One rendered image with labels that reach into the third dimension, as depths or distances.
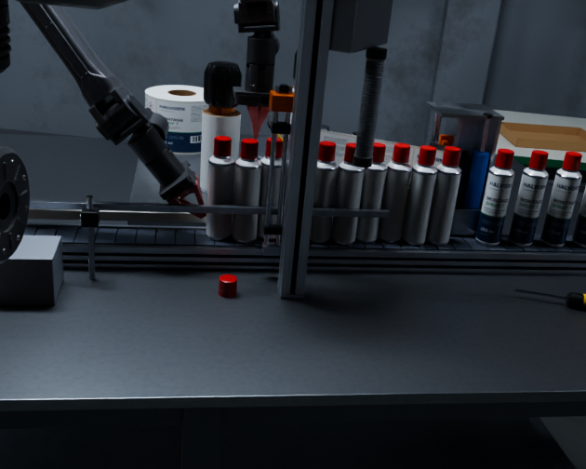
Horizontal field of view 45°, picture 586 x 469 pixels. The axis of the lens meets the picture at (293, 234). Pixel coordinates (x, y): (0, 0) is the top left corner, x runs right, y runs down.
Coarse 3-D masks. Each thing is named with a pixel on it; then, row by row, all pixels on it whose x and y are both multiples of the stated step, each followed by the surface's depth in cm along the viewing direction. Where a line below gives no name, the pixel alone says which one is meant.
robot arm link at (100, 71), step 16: (32, 16) 127; (48, 16) 126; (64, 16) 128; (48, 32) 127; (64, 32) 126; (64, 48) 127; (80, 48) 127; (64, 64) 128; (80, 64) 127; (96, 64) 128; (80, 80) 128; (96, 80) 127; (112, 80) 128; (96, 96) 128; (112, 96) 130; (96, 112) 128; (112, 112) 128; (128, 112) 127; (112, 128) 129
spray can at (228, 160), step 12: (216, 144) 135; (228, 144) 135; (216, 156) 136; (228, 156) 136; (216, 168) 136; (228, 168) 136; (216, 180) 137; (228, 180) 137; (216, 192) 138; (228, 192) 138; (216, 204) 138; (228, 204) 139; (216, 216) 139; (228, 216) 140; (216, 228) 140; (228, 228) 142; (216, 240) 141
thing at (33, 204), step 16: (48, 208) 132; (64, 208) 132; (80, 208) 133; (112, 208) 133; (128, 208) 134; (144, 208) 134; (160, 208) 135; (176, 208) 135; (192, 208) 136; (208, 208) 136; (224, 208) 137; (240, 208) 137; (256, 208) 137; (272, 208) 138; (320, 208) 140; (336, 208) 140; (352, 208) 141
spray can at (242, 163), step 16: (256, 144) 135; (240, 160) 136; (256, 160) 137; (240, 176) 136; (256, 176) 137; (240, 192) 137; (256, 192) 138; (240, 224) 140; (256, 224) 141; (240, 240) 141
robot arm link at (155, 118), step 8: (128, 96) 128; (128, 104) 128; (136, 104) 129; (136, 112) 129; (144, 112) 131; (152, 112) 140; (144, 120) 129; (152, 120) 137; (160, 120) 138; (128, 128) 132; (136, 128) 130; (160, 128) 136; (168, 128) 142; (104, 136) 131; (120, 136) 132; (160, 136) 137
